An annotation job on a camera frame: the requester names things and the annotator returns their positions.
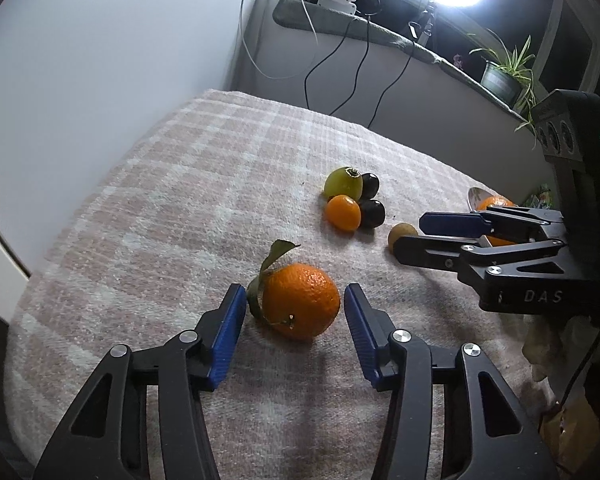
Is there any thin white cable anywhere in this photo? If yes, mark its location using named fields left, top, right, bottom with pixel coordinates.
left=237, top=0, right=311, bottom=81

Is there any checked beige blanket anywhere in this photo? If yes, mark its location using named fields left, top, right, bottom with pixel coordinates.
left=2, top=89, right=561, bottom=480

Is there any yellow cherry tomato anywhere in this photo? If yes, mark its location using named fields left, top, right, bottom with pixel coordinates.
left=387, top=222, right=419, bottom=253

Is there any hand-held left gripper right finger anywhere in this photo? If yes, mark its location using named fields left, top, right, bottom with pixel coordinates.
left=344, top=283, right=561, bottom=480

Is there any thick white cable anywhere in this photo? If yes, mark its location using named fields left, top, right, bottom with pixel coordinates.
left=265, top=0, right=321, bottom=46

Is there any black cable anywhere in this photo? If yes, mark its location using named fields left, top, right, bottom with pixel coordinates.
left=330, top=0, right=381, bottom=116
left=304, top=15, right=416, bottom=128

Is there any dark window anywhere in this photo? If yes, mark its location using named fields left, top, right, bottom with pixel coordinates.
left=310, top=0, right=600, bottom=111

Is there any mandarin with leaf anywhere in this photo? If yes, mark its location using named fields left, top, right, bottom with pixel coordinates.
left=246, top=240, right=342, bottom=342

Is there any large bumpy orange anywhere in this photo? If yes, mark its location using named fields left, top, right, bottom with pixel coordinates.
left=476, top=195, right=518, bottom=248

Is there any green cherry tomato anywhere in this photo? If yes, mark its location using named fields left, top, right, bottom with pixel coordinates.
left=323, top=166, right=364, bottom=200

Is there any grey window sill cover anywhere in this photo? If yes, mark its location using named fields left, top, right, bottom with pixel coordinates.
left=272, top=0, right=536, bottom=126

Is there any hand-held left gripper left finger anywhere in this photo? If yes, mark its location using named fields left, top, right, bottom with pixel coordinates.
left=32, top=283, right=247, bottom=480

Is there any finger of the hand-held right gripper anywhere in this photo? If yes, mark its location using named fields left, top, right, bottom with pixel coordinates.
left=392, top=234, right=566, bottom=281
left=419, top=206, right=565, bottom=241

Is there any green packet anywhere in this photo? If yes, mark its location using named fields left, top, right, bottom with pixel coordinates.
left=527, top=185, right=556, bottom=211

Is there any brown cardboard box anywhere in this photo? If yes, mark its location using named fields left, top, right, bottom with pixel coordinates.
left=540, top=400, right=600, bottom=480

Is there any orange cherry tomato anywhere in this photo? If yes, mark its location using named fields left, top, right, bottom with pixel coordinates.
left=326, top=195, right=363, bottom=232

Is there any potted spider plant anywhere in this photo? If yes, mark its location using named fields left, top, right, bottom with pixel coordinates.
left=467, top=35, right=541, bottom=151

